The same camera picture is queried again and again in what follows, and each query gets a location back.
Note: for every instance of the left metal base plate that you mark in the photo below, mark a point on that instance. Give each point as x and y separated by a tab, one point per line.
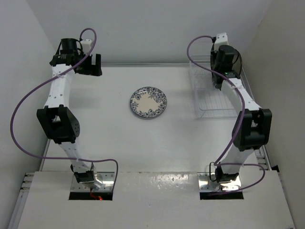
104	185

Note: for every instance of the white front board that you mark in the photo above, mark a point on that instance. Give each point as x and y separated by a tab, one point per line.
153	201

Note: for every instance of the blue floral plate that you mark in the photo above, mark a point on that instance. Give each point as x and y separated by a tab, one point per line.
148	102

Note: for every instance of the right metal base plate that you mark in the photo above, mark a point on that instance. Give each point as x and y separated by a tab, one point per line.
207	184

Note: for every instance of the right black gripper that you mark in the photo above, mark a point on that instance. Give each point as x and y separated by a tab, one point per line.
217	52

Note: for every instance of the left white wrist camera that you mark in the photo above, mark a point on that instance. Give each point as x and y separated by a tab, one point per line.
86	45

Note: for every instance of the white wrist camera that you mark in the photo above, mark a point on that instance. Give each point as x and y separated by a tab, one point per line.
86	45
220	39

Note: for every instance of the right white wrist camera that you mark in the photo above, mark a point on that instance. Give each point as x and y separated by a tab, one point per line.
220	39

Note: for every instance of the white wire dish rack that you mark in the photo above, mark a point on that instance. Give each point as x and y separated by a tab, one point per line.
209	102

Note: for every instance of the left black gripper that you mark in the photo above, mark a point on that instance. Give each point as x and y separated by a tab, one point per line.
91	69

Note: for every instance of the grey rim plate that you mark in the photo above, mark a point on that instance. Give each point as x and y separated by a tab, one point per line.
238	64

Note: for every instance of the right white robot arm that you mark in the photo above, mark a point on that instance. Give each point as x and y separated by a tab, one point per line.
252	127

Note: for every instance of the brown striped rim plate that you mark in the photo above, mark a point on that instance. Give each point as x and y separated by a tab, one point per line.
215	65

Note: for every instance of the metal base plate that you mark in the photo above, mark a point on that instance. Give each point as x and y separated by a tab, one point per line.
104	185
207	184

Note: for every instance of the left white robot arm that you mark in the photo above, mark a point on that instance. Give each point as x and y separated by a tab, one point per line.
57	120

